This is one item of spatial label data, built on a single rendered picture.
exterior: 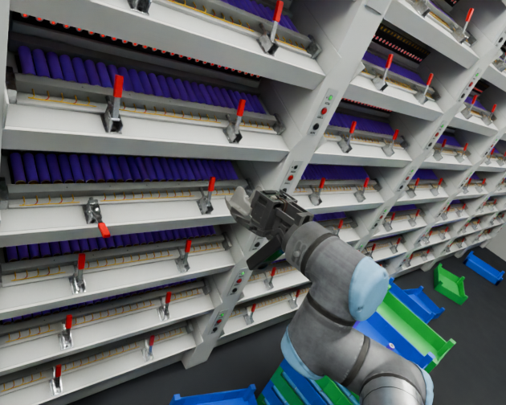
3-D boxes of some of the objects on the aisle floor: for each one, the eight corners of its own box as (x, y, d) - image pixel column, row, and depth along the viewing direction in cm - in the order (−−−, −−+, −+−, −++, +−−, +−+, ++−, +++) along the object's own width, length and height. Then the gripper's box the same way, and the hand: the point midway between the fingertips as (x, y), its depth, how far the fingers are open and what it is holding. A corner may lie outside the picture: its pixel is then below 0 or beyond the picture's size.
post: (318, 315, 188) (592, -88, 107) (306, 320, 181) (589, -105, 100) (294, 287, 199) (524, -96, 118) (282, 290, 193) (517, -111, 112)
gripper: (327, 214, 69) (257, 169, 83) (289, 218, 62) (219, 169, 75) (312, 252, 72) (246, 203, 86) (274, 261, 65) (210, 206, 79)
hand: (234, 202), depth 81 cm, fingers open, 3 cm apart
